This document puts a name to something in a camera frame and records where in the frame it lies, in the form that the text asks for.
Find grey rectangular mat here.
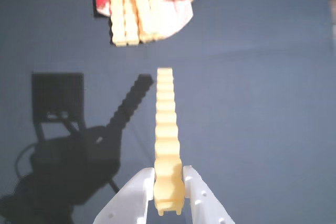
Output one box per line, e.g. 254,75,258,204
0,0,330,224

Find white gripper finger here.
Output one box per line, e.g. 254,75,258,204
92,167,156,224
182,164,236,224

